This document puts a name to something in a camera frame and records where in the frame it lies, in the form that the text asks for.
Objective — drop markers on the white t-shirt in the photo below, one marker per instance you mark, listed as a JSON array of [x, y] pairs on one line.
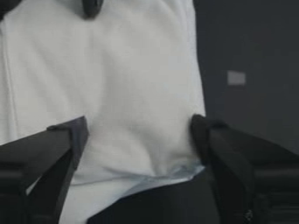
[[109, 87]]

